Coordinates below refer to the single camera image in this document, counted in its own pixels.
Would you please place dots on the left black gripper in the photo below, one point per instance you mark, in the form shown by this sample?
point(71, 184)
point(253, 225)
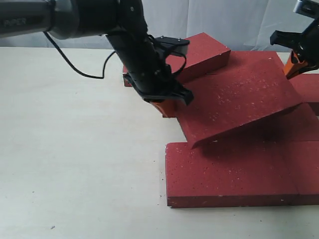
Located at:
point(151, 77)

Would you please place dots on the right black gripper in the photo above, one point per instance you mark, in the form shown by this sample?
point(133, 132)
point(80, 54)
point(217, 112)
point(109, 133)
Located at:
point(304, 47)

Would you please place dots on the red brick second row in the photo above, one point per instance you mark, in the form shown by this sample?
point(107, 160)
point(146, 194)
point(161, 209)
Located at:
point(307, 85)
point(169, 114)

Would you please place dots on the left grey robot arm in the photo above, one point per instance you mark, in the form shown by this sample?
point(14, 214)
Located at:
point(124, 25)

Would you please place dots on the red brick back row right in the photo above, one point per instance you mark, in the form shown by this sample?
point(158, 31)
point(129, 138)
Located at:
point(243, 58)

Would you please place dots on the red brick back row left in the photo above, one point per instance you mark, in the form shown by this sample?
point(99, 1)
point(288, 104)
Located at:
point(126, 77)

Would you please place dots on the red brick third row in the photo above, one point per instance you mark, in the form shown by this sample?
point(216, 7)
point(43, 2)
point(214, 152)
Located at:
point(297, 124)

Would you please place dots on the red brick front row left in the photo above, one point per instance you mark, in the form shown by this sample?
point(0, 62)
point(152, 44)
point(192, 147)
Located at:
point(227, 175)

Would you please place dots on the red brick front row right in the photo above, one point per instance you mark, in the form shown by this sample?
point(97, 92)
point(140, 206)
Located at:
point(302, 161)

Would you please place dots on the white backdrop cloth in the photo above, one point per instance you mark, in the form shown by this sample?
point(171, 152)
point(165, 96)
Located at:
point(238, 24)

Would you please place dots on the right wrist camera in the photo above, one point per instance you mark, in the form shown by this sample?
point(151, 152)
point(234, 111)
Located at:
point(308, 8)

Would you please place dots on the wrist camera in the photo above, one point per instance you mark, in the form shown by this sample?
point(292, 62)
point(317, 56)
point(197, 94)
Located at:
point(177, 46)
point(308, 8)

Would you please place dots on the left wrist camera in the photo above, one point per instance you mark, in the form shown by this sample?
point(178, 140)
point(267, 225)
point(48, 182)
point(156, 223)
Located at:
point(177, 46)

